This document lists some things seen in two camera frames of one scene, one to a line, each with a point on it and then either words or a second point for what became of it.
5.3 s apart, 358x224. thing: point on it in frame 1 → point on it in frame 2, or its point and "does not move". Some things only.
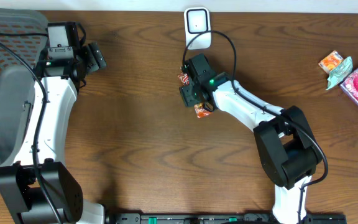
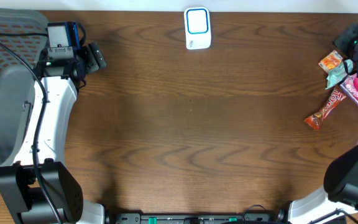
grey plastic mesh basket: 7,84 does not move
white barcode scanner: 197,20 does not move
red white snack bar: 200,109 → 315,119
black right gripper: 186,92 → 344,39
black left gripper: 95,56 does not move
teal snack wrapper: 340,73 does not move
